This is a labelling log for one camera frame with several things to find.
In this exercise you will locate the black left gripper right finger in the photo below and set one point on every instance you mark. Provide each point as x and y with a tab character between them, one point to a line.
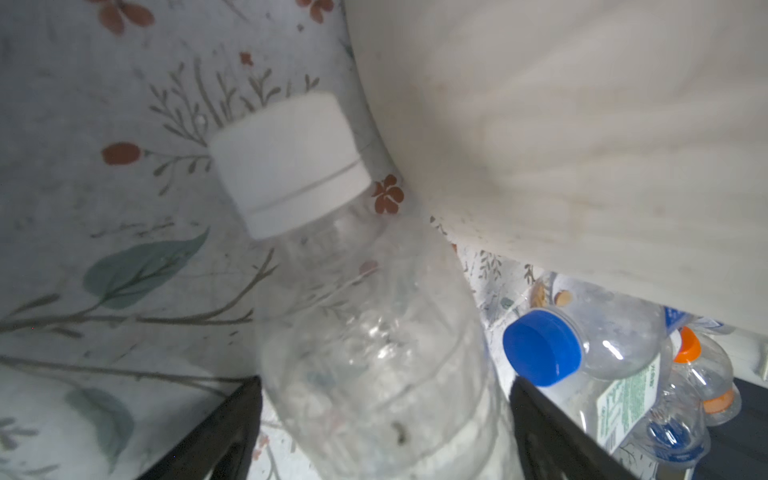
550	445

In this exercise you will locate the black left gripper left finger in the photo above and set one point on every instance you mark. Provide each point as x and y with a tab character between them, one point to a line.
221	446

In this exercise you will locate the pepsi label clear bottle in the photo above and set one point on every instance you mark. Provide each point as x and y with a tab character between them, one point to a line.
673	434

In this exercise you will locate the blue label water bottle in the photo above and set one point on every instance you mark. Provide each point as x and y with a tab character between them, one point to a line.
574	326

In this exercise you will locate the orange label clear bottle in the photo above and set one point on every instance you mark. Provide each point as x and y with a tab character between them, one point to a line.
708	369

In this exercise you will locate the clear bottle white cap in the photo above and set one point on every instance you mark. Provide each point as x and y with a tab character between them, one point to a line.
368	341

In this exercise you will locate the cream ribbed waste bin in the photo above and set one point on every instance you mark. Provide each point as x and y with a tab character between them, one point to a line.
623	143

